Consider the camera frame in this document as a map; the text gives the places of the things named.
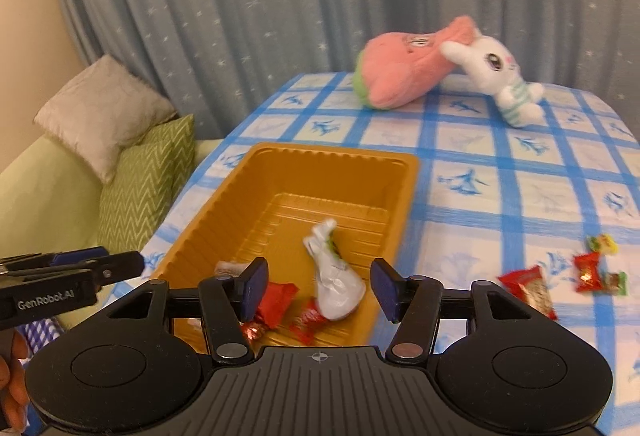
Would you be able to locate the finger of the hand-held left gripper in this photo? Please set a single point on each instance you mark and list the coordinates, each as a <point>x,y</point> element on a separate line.
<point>80,256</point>
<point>120,268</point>

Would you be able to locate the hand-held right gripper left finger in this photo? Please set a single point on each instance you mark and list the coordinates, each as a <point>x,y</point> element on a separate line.
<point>254,288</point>

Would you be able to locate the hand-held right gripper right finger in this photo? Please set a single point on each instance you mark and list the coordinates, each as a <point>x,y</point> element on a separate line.
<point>385,288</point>

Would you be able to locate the grey snack packet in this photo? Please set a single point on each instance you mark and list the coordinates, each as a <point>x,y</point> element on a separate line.
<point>227,268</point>

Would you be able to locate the white candy bag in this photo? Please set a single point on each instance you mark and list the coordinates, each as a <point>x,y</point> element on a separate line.
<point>335,286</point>

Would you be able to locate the small red candy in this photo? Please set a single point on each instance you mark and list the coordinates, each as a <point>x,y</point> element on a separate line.
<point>307,318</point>
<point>587,271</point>

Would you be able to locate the orange plastic tray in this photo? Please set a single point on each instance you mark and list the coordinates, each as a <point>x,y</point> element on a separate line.
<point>300,181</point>

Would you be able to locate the red printed snack packet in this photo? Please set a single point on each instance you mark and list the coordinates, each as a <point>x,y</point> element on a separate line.
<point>530,293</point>

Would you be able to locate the yellow green candy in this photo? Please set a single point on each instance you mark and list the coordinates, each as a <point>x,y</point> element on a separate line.
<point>602,243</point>

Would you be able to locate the green brown candy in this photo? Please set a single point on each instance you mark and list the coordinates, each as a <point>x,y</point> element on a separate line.
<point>616,283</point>

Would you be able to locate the person's left hand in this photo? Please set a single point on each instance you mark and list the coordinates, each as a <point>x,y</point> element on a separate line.
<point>15,381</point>

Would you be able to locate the blue checked cloth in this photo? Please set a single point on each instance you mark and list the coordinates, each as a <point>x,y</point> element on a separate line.
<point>42,333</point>

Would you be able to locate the light green sofa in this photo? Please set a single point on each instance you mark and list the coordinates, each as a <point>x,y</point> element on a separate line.
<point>45,196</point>

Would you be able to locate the green zigzag pillow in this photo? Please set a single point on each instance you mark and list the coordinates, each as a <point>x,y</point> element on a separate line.
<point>145,186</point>

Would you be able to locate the blue checked tablecloth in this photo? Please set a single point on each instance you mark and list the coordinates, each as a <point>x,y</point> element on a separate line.
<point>500,206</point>

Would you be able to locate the beige pillow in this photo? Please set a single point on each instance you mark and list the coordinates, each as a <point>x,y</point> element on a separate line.
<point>105,110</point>

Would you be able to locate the pink plush toy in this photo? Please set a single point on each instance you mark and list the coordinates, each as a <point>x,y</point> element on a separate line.
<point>400,70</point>

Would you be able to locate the white bunny plush toy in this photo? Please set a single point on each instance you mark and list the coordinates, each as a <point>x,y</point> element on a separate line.
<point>490,65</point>

